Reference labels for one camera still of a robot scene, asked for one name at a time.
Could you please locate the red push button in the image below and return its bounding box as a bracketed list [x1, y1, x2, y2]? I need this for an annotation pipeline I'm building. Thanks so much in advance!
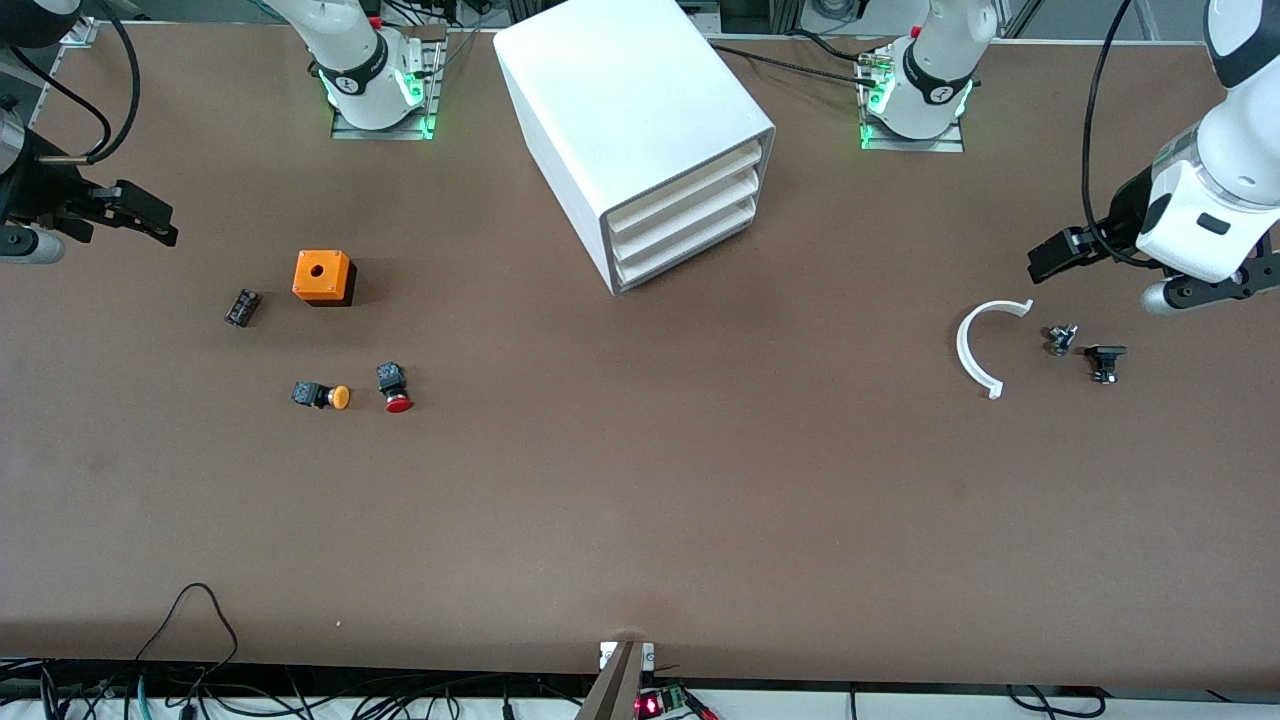
[376, 362, 414, 414]

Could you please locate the orange push button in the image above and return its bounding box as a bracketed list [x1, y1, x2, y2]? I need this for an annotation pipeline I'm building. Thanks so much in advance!
[292, 380, 352, 411]

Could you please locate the orange box with hole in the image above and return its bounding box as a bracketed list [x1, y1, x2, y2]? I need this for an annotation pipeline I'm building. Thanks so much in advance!
[292, 250, 357, 308]

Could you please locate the circuit board with red light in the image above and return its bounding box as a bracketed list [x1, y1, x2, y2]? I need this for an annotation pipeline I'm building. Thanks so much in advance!
[636, 683, 716, 720]

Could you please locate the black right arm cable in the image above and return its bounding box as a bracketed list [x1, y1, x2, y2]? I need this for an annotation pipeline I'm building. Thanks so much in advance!
[0, 0, 142, 166]

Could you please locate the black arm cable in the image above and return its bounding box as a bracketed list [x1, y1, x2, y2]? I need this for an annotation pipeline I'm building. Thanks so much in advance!
[0, 0, 142, 166]
[1081, 0, 1136, 261]

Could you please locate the white curved plastic bracket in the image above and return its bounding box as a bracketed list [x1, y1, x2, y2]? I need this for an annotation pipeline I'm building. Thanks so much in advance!
[956, 298, 1035, 401]

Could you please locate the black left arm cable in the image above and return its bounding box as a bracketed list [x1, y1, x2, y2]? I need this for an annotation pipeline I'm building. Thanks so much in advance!
[1081, 0, 1136, 261]

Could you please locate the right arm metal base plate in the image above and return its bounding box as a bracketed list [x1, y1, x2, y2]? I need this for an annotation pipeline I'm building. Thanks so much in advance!
[331, 25, 445, 141]

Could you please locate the black cable behind cabinet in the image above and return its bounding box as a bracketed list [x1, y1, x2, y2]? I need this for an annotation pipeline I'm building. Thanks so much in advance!
[708, 28, 883, 89]

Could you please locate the black looped cable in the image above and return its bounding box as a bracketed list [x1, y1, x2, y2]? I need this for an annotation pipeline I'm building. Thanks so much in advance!
[135, 583, 241, 691]

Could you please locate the black cable under table edge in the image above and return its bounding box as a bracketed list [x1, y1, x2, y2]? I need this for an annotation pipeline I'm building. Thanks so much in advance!
[1005, 685, 1107, 720]

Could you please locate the brown camera stand post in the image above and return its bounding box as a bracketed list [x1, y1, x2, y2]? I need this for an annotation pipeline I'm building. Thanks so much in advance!
[575, 640, 656, 720]

